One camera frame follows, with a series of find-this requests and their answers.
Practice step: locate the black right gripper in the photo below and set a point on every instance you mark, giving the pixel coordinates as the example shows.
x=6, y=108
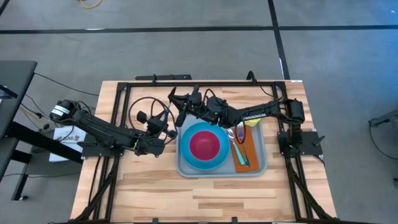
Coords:
x=205, y=109

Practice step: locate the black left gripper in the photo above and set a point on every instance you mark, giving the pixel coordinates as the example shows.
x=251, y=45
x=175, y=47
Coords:
x=157, y=126

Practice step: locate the blue plastic plate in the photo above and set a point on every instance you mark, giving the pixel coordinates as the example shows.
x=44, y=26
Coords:
x=186, y=152

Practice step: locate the pink plastic bowl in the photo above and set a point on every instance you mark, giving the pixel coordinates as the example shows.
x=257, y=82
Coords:
x=205, y=145

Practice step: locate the yellow plastic cup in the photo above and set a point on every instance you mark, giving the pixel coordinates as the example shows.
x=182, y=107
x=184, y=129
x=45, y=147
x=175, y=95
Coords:
x=253, y=123

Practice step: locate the orange cloth napkin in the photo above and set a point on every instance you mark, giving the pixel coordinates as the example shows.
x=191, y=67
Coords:
x=253, y=155

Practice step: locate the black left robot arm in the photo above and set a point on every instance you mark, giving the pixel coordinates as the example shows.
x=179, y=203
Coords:
x=102, y=132

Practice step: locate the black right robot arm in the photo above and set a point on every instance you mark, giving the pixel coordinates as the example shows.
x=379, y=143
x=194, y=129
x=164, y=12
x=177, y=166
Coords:
x=258, y=115

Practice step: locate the grey plastic tray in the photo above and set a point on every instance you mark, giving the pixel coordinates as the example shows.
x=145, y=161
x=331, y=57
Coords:
x=217, y=173

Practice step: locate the black bar on table edge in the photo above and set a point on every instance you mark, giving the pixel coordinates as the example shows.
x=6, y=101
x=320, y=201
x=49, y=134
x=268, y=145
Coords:
x=161, y=77

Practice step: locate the white paper sheet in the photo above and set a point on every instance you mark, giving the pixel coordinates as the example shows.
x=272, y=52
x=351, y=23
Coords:
x=77, y=135

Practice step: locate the black desk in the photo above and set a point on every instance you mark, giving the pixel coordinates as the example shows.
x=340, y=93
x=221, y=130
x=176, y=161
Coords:
x=15, y=87

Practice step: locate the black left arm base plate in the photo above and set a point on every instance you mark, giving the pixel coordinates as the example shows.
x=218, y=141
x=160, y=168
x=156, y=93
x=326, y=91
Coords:
x=90, y=151

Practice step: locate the black metal table frame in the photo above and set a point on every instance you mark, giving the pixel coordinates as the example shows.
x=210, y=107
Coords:
x=264, y=83

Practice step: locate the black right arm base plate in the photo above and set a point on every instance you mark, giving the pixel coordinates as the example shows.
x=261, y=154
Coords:
x=315, y=149

